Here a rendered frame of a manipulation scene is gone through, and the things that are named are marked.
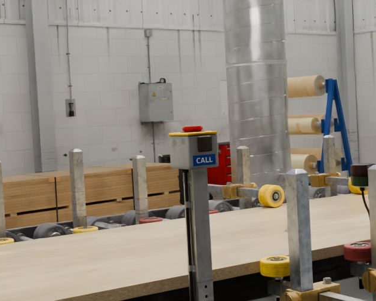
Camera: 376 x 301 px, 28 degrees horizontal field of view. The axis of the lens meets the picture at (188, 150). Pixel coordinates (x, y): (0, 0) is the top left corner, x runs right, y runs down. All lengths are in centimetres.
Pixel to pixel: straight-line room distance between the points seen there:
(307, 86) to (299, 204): 741
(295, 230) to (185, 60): 903
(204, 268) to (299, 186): 29
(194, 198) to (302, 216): 28
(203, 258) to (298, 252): 25
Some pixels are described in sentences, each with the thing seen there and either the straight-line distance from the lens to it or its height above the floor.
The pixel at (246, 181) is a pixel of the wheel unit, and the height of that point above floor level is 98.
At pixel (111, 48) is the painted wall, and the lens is 986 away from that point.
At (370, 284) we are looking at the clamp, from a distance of 181.
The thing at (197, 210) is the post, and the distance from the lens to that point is 145.
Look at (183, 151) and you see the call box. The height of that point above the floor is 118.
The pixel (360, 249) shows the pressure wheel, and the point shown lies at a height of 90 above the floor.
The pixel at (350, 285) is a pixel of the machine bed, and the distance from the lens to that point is 205.
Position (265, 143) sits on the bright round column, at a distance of 575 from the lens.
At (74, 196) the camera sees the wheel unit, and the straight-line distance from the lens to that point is 253.
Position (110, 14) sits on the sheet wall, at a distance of 996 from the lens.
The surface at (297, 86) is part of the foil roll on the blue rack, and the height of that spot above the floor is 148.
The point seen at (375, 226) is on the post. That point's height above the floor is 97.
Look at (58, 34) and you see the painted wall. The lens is 948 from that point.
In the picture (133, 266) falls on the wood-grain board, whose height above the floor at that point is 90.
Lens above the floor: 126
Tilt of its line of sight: 3 degrees down
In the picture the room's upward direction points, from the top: 3 degrees counter-clockwise
